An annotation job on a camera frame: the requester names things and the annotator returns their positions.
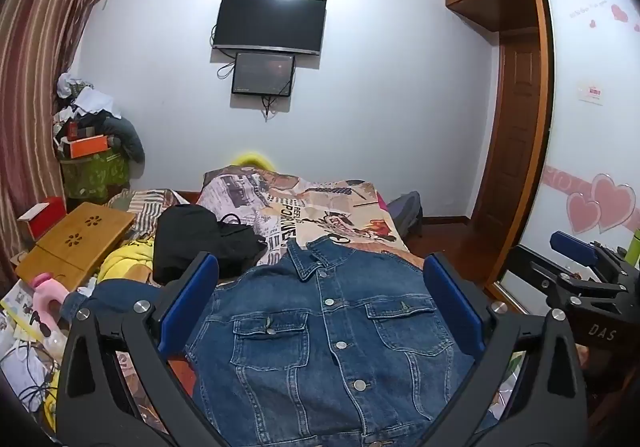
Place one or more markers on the white crumpled cloth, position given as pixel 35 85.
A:
pixel 90 97

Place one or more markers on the orange box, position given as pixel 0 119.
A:
pixel 89 147

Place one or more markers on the red box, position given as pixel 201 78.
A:
pixel 42 222

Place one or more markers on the grey jacket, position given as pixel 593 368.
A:
pixel 125 137

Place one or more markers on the small pink heart sticker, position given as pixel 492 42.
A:
pixel 584 214

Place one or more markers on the newspaper print blanket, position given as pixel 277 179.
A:
pixel 325 202

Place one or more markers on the black wall television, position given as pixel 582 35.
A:
pixel 270 22

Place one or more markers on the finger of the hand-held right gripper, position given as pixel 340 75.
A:
pixel 580 288
pixel 572 247

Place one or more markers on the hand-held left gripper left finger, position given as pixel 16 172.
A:
pixel 187 307

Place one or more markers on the blue denim jacket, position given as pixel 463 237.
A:
pixel 320 352

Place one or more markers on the black bag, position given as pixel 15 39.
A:
pixel 200 242

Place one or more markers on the yellow cloth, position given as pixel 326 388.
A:
pixel 127 262

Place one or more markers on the striped brown curtain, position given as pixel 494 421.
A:
pixel 35 77

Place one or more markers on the wooden lap desk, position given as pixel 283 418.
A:
pixel 75 242

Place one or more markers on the green patterned cloth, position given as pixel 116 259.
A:
pixel 95 174

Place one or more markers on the large pink heart sticker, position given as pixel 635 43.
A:
pixel 612 202

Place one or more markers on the striped cloth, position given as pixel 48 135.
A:
pixel 150 212

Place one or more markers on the small black monitor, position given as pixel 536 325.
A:
pixel 262 73

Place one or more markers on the grey backpack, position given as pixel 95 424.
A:
pixel 406 214

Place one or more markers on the yellow round cushion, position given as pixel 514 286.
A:
pixel 255 161

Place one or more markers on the wooden wardrobe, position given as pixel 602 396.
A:
pixel 575 77

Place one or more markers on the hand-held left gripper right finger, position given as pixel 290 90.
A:
pixel 452 307

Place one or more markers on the green bottle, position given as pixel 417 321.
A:
pixel 633 249

